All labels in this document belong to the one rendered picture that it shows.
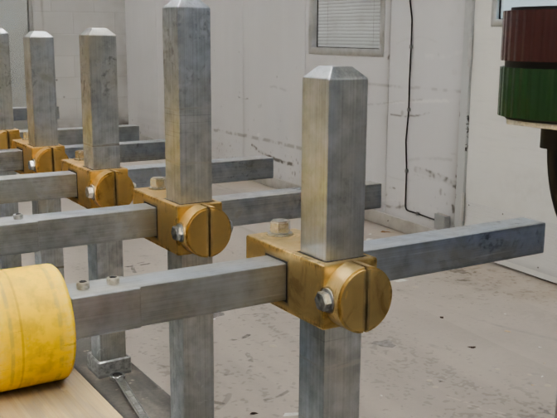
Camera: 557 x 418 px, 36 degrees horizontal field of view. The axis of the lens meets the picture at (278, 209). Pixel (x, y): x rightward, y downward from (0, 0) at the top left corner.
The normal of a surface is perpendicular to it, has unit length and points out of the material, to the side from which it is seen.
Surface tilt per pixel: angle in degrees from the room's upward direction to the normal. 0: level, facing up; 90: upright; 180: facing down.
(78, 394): 0
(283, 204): 90
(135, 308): 90
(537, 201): 90
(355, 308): 90
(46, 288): 39
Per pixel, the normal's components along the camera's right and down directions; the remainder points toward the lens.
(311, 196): -0.85, 0.10
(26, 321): 0.48, -0.22
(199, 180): 0.52, 0.18
